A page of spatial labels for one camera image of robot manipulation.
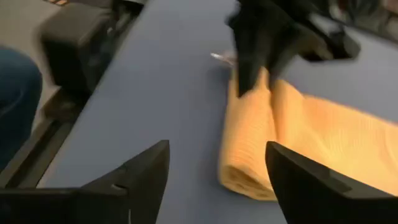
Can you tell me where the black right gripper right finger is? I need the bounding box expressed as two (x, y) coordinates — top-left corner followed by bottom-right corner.
(266, 141), (398, 224)

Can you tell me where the yellow orange waffle towel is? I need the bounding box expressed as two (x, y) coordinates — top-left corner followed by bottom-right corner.
(210, 51), (398, 202)

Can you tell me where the person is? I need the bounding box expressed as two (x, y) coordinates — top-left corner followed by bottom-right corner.
(0, 46), (44, 171)

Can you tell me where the black aluminium table frame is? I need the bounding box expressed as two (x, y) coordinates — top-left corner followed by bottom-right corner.
(0, 0), (147, 189)

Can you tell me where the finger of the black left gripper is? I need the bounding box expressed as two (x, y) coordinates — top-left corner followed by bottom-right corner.
(269, 51), (302, 83)
(236, 40), (265, 98)

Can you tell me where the small black stereo camera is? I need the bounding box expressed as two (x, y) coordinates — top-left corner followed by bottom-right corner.
(39, 2), (118, 93)

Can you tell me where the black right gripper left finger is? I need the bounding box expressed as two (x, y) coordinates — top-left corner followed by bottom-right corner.
(0, 139), (170, 224)

